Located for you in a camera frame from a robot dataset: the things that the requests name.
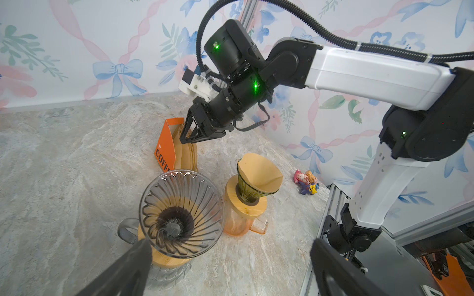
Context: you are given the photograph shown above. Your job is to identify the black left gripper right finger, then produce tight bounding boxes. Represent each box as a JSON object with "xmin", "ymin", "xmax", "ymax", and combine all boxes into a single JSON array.
[{"xmin": 310, "ymin": 238, "xmax": 386, "ymax": 296}]

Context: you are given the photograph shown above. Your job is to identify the aluminium mounting rail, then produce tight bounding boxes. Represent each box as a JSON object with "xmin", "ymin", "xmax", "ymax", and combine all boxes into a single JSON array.
[{"xmin": 299, "ymin": 183, "xmax": 350, "ymax": 296}]

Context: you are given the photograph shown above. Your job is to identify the grey glass dripper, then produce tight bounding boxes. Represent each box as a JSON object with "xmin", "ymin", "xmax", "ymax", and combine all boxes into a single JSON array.
[{"xmin": 139, "ymin": 170, "xmax": 226, "ymax": 259}]

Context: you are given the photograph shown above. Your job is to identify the green glass dripper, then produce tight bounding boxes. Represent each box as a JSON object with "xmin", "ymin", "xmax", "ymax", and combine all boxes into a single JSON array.
[{"xmin": 237, "ymin": 166, "xmax": 269, "ymax": 202}]

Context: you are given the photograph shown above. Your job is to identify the orange glass carafe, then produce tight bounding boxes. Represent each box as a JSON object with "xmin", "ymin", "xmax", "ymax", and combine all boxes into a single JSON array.
[{"xmin": 224, "ymin": 192, "xmax": 269, "ymax": 237}]

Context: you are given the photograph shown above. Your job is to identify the wooden ring holder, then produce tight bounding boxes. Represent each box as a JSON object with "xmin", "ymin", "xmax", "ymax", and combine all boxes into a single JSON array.
[
  {"xmin": 224, "ymin": 175, "xmax": 267, "ymax": 218},
  {"xmin": 138, "ymin": 224, "xmax": 191, "ymax": 269}
]

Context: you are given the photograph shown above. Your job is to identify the brown paper coffee filter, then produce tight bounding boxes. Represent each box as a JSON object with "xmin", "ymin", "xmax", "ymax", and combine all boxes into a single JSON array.
[{"xmin": 237, "ymin": 153, "xmax": 283, "ymax": 196}]

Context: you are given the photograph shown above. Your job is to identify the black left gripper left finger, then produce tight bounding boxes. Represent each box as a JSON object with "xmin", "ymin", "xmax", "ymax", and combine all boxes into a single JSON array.
[{"xmin": 78, "ymin": 240, "xmax": 152, "ymax": 296}]

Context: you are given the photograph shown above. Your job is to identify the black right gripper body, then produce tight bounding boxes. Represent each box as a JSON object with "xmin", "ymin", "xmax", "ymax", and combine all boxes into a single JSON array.
[{"xmin": 189, "ymin": 97, "xmax": 234, "ymax": 136}]

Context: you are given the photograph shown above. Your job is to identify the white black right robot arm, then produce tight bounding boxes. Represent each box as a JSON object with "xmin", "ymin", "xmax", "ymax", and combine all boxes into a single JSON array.
[{"xmin": 180, "ymin": 20, "xmax": 474, "ymax": 254}]

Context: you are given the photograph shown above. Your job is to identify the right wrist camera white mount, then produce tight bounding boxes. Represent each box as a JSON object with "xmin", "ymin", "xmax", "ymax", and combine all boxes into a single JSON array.
[{"xmin": 178, "ymin": 69, "xmax": 220, "ymax": 102}]

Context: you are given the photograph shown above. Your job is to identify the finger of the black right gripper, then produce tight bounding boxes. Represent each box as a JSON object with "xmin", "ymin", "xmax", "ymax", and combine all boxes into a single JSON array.
[
  {"xmin": 180, "ymin": 111, "xmax": 200, "ymax": 144},
  {"xmin": 180, "ymin": 131, "xmax": 227, "ymax": 144}
]

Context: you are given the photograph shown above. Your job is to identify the colourful small toy figures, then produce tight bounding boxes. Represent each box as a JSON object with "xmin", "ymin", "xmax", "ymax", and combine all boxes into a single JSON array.
[{"xmin": 293, "ymin": 170, "xmax": 320, "ymax": 195}]

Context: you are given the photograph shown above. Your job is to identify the orange flat object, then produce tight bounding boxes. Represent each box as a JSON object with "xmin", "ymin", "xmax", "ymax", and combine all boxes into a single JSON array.
[{"xmin": 422, "ymin": 251, "xmax": 474, "ymax": 296}]

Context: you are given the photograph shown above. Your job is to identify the white calculator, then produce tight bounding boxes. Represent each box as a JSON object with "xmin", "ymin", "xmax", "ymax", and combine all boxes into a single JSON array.
[{"xmin": 421, "ymin": 285, "xmax": 444, "ymax": 296}]

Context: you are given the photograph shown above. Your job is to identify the black corrugated cable conduit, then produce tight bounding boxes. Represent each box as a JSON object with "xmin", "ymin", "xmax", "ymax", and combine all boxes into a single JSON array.
[{"xmin": 195, "ymin": 0, "xmax": 474, "ymax": 83}]

